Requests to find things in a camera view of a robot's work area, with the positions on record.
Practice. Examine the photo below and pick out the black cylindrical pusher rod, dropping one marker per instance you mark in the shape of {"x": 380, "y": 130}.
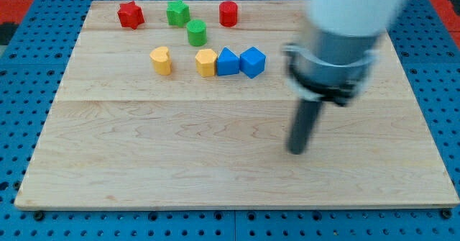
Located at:
{"x": 303, "y": 124}

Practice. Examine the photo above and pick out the grey end effector flange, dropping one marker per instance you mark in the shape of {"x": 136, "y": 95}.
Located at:
{"x": 326, "y": 66}

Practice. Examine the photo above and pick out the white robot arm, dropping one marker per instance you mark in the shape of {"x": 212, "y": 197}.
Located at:
{"x": 352, "y": 17}

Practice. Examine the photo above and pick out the yellow hexagon block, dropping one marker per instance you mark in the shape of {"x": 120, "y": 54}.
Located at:
{"x": 205, "y": 61}

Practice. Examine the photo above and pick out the yellow heart block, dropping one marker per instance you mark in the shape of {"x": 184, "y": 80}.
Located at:
{"x": 161, "y": 60}

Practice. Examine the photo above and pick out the blue cube block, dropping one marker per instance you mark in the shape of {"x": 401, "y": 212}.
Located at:
{"x": 252, "y": 62}

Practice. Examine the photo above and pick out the blue triangle block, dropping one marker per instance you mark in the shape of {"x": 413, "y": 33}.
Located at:
{"x": 227, "y": 63}

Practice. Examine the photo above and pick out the red cylinder block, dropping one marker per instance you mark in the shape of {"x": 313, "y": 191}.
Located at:
{"x": 228, "y": 13}

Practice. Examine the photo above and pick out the green cylinder block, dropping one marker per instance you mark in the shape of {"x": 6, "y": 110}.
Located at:
{"x": 196, "y": 30}

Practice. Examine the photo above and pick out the wooden board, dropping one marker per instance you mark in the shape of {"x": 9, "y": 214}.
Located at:
{"x": 119, "y": 136}

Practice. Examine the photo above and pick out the green star block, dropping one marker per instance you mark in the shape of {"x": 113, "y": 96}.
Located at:
{"x": 178, "y": 13}

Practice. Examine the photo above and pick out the red star block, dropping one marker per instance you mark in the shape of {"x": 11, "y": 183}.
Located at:
{"x": 130, "y": 15}

